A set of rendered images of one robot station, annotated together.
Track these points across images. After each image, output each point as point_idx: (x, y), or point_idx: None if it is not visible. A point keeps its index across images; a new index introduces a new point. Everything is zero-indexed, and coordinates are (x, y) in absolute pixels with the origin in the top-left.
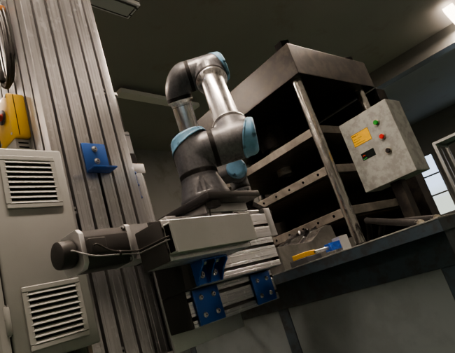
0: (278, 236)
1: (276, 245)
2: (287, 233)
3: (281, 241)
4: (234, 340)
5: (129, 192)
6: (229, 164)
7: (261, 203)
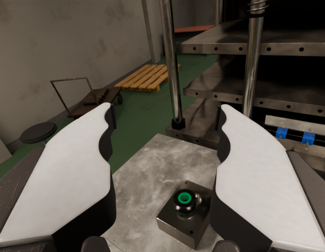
0: (297, 103)
1: (282, 110)
2: (317, 107)
3: (297, 111)
4: None
5: None
6: None
7: (295, 47)
